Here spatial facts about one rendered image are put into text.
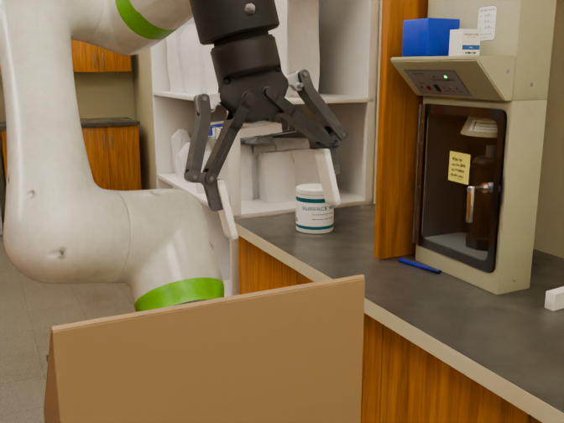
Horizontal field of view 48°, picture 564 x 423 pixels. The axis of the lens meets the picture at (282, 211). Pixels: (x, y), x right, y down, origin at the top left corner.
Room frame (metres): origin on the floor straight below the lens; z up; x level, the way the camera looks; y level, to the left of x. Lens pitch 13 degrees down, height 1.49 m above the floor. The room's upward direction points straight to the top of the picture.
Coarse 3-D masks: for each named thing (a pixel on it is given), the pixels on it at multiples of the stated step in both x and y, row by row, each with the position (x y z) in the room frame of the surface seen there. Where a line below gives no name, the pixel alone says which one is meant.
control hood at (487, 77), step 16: (400, 64) 1.66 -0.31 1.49; (416, 64) 1.60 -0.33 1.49; (432, 64) 1.54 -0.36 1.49; (448, 64) 1.49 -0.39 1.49; (464, 64) 1.45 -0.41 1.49; (480, 64) 1.41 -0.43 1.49; (496, 64) 1.42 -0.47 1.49; (512, 64) 1.44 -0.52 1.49; (464, 80) 1.49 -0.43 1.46; (480, 80) 1.45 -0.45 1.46; (496, 80) 1.43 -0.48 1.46; (512, 80) 1.45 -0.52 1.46; (432, 96) 1.67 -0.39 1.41; (448, 96) 1.60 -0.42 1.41; (464, 96) 1.55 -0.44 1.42; (480, 96) 1.50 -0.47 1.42; (496, 96) 1.45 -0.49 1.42
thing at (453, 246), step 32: (448, 128) 1.62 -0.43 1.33; (480, 128) 1.52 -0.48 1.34; (448, 160) 1.61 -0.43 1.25; (480, 160) 1.51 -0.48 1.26; (448, 192) 1.61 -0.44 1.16; (480, 192) 1.50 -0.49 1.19; (448, 224) 1.60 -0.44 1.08; (480, 224) 1.50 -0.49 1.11; (448, 256) 1.59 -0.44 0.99; (480, 256) 1.49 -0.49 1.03
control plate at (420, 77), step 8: (408, 72) 1.66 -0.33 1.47; (416, 72) 1.63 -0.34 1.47; (424, 72) 1.60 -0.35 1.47; (432, 72) 1.57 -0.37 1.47; (440, 72) 1.55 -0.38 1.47; (448, 72) 1.52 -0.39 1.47; (416, 80) 1.66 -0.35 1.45; (424, 80) 1.63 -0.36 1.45; (432, 80) 1.60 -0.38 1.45; (440, 80) 1.57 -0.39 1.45; (448, 80) 1.54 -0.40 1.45; (456, 80) 1.52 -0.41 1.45; (424, 88) 1.66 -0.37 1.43; (432, 88) 1.63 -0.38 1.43; (440, 88) 1.60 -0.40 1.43; (448, 88) 1.57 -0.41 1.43; (456, 88) 1.55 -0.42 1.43; (464, 88) 1.52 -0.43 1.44; (472, 96) 1.52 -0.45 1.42
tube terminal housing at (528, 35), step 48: (432, 0) 1.72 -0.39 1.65; (480, 0) 1.56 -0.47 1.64; (528, 0) 1.46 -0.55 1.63; (480, 48) 1.55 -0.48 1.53; (528, 48) 1.46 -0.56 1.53; (528, 96) 1.47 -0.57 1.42; (528, 144) 1.48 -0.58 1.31; (528, 192) 1.48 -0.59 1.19; (528, 240) 1.49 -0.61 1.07; (528, 288) 1.50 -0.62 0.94
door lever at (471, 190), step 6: (468, 186) 1.47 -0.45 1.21; (474, 186) 1.47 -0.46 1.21; (480, 186) 1.48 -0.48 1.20; (486, 186) 1.48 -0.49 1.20; (468, 192) 1.47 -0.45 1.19; (474, 192) 1.47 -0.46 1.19; (486, 192) 1.48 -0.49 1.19; (468, 198) 1.47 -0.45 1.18; (474, 198) 1.47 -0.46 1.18; (468, 204) 1.47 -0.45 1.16; (474, 204) 1.47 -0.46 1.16; (468, 210) 1.47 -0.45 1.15; (468, 216) 1.47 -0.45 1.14
